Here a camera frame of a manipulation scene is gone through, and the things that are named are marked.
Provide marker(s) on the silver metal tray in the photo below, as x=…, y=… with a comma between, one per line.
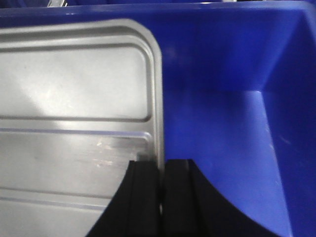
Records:
x=78, y=102

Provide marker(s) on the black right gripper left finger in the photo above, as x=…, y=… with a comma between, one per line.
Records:
x=134, y=209

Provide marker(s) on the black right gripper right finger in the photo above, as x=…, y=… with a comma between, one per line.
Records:
x=193, y=207

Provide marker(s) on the blue box under conveyor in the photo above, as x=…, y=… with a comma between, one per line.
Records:
x=239, y=86

